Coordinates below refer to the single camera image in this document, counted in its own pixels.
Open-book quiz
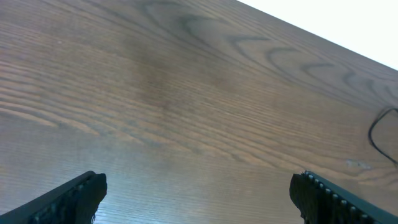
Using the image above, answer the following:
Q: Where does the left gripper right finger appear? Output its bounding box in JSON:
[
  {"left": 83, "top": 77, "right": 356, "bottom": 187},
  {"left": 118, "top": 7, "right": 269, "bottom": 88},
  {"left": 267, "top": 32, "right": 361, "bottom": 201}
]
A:
[{"left": 289, "top": 170, "right": 397, "bottom": 224}]

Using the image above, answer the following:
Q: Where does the black usb cable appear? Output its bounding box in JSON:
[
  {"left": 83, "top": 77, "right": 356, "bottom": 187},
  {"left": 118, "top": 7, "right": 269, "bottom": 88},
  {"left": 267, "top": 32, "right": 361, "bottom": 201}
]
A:
[{"left": 368, "top": 107, "right": 398, "bottom": 166}]

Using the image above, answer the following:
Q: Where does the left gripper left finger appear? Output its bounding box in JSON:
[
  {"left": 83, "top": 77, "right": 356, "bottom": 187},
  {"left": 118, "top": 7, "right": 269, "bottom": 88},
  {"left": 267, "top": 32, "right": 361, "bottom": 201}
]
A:
[{"left": 1, "top": 171, "right": 107, "bottom": 224}]

